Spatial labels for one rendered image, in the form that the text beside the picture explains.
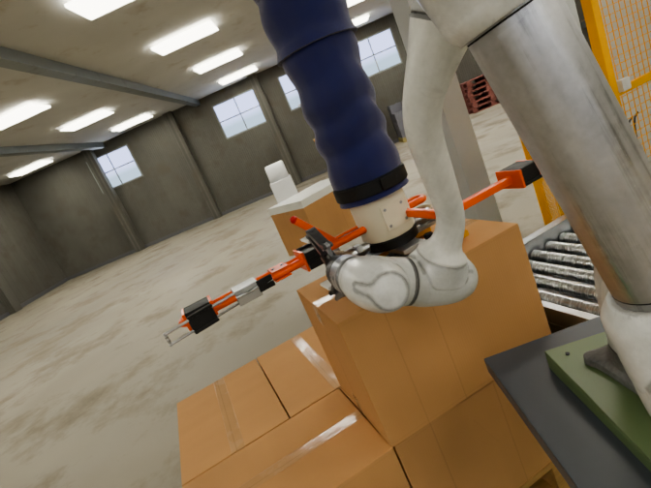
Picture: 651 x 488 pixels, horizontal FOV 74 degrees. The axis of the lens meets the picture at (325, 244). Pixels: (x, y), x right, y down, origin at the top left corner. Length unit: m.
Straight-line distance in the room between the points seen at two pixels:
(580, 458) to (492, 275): 0.58
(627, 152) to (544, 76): 0.12
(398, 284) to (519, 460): 0.96
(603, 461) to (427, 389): 0.53
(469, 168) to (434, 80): 2.03
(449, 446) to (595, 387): 0.58
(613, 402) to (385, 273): 0.45
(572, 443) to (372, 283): 0.43
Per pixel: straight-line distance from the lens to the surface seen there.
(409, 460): 1.36
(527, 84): 0.53
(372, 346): 1.15
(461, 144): 2.69
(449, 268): 0.87
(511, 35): 0.52
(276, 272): 1.19
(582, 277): 1.86
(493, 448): 1.53
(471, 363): 1.34
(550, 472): 1.77
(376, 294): 0.78
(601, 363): 0.98
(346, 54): 1.23
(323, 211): 3.06
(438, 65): 0.70
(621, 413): 0.91
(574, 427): 0.94
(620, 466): 0.88
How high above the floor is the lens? 1.39
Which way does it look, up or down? 14 degrees down
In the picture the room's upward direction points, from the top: 23 degrees counter-clockwise
